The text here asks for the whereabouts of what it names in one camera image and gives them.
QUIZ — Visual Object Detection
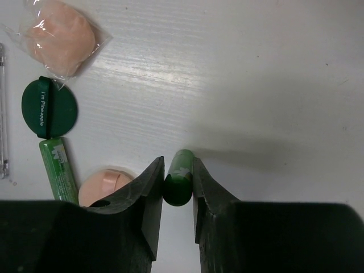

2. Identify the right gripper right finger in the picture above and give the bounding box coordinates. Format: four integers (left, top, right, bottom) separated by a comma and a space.
193, 158, 363, 272

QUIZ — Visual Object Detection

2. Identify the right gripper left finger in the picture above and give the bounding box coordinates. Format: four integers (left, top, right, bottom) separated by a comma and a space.
1, 157, 164, 272

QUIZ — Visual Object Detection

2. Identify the dark green lipstick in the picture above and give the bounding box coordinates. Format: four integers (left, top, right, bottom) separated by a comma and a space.
162, 150, 195, 206

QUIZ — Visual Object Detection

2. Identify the light green tube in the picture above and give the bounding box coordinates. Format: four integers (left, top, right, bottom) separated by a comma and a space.
39, 138, 78, 205

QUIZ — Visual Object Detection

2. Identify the wrapped peach makeup sponge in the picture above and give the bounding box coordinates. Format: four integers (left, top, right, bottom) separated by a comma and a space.
1, 1, 112, 83

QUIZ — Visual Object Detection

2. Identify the peach round puff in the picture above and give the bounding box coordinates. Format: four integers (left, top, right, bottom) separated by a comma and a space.
78, 168, 135, 207

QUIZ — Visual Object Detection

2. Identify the pink-brown eyeshadow palette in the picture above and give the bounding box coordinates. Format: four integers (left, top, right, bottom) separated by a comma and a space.
0, 43, 9, 179

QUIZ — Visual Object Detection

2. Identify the dark green cushion puff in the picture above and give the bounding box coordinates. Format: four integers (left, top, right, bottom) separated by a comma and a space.
21, 76, 78, 139

